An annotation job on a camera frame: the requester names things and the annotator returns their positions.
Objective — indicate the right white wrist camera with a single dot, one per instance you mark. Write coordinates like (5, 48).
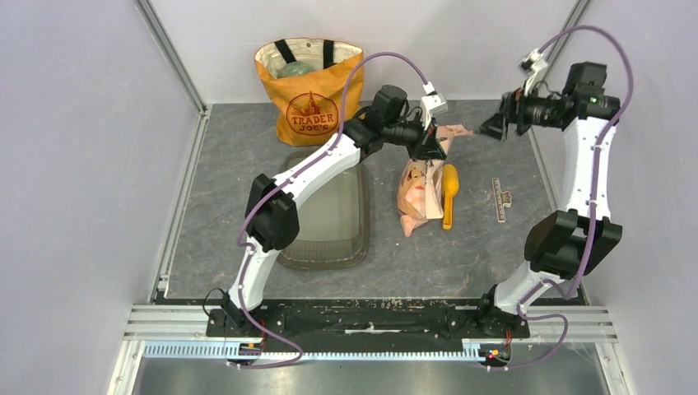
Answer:
(531, 65)

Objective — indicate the aluminium corner post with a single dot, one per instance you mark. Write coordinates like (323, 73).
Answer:
(171, 54)
(555, 47)

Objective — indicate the pink litter bag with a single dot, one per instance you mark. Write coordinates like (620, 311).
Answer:
(419, 195)

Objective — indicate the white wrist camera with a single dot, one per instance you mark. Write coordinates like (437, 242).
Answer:
(433, 103)
(531, 65)

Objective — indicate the right aluminium corner post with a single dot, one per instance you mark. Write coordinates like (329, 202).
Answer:
(555, 47)

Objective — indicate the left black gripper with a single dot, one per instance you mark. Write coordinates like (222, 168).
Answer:
(427, 146)

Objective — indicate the orange Trader Joe's bag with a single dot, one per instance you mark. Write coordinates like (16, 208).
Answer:
(309, 106)

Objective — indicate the grey translucent litter box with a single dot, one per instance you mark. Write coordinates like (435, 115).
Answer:
(334, 225)

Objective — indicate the orange plastic scoop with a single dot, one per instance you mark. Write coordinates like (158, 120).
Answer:
(450, 188)

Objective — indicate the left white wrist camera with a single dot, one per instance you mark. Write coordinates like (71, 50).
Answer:
(433, 103)

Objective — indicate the green bundle inside bag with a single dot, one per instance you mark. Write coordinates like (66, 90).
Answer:
(294, 69)

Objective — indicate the left aluminium corner post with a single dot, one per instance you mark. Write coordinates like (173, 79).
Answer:
(171, 54)

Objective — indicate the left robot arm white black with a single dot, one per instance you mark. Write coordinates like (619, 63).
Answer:
(272, 221)

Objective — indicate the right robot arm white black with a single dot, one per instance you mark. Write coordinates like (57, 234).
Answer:
(568, 244)

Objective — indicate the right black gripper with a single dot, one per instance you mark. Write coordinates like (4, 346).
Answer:
(516, 113)

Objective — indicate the torn bag top strip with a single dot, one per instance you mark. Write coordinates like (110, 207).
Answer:
(503, 199)

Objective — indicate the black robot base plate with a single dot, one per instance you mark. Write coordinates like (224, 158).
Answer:
(373, 325)

